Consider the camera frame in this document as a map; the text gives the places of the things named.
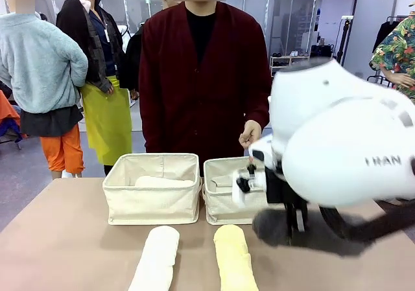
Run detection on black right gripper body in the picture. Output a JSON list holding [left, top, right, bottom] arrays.
[[265, 166, 295, 205]]

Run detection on grey towel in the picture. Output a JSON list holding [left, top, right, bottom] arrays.
[[252, 208, 367, 257]]

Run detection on yellow towel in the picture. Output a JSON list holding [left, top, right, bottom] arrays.
[[213, 224, 259, 291]]

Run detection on white towel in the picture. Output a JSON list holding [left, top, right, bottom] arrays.
[[127, 225, 181, 291]]

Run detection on person's left forearm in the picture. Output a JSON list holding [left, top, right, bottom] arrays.
[[248, 86, 272, 126]]

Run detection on person's right forearm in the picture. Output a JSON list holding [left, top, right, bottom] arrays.
[[139, 86, 156, 154]]

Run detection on person's left hand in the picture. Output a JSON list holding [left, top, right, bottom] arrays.
[[239, 119, 263, 150]]

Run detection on small cream fabric basket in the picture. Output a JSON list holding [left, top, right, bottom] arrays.
[[202, 156, 270, 226]]

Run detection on cream folded towel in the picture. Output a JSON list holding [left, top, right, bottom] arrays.
[[134, 175, 195, 188]]

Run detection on person in maroon cardigan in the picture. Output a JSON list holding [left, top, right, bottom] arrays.
[[138, 1, 272, 175]]

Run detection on wide cream fabric basket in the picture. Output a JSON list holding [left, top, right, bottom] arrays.
[[102, 152, 201, 226]]

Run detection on wooden shoe rack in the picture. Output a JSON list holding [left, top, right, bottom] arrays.
[[269, 54, 311, 76]]

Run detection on black bags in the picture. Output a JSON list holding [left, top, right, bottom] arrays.
[[309, 43, 335, 61]]

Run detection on black clothes rack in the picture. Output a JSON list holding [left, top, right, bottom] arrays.
[[366, 15, 410, 87]]

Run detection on black tripod pole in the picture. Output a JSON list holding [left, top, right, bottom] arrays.
[[335, 16, 353, 64]]

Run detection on orange cloth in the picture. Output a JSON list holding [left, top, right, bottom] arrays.
[[0, 89, 23, 138]]

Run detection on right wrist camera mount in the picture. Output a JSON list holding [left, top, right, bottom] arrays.
[[231, 163, 264, 209]]

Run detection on black right arm cable sleeve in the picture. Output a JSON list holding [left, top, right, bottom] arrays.
[[319, 205, 415, 244]]

